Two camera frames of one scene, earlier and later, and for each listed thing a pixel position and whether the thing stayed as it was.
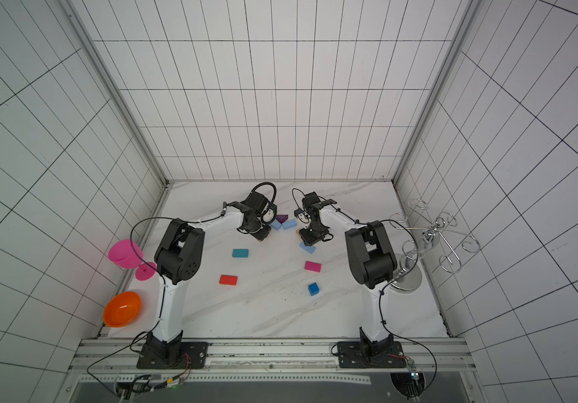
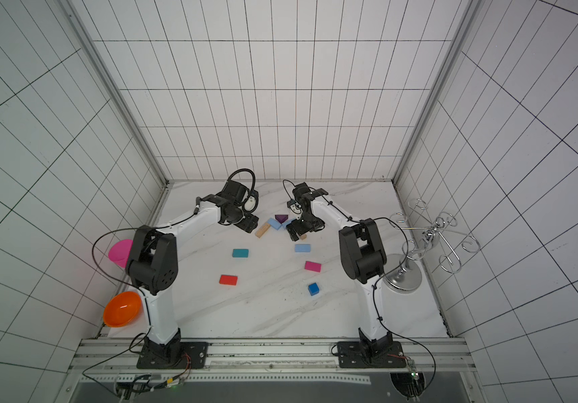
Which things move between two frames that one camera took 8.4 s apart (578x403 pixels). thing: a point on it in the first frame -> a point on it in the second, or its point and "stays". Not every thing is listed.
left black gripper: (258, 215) -> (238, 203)
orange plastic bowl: (122, 309) stays
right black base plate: (379, 354) stays
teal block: (240, 253) stays
